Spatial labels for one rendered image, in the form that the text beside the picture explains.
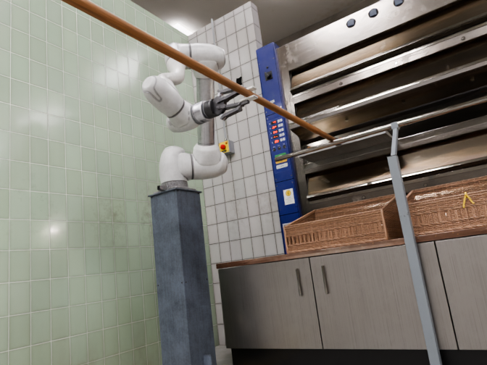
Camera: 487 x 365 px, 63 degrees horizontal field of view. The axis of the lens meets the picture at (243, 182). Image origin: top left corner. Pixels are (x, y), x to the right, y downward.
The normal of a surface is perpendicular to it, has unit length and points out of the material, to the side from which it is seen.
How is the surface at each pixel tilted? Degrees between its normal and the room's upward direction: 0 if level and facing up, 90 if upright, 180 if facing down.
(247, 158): 90
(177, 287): 90
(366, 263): 90
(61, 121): 90
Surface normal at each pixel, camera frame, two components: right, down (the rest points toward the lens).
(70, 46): 0.82, -0.22
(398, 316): -0.56, -0.11
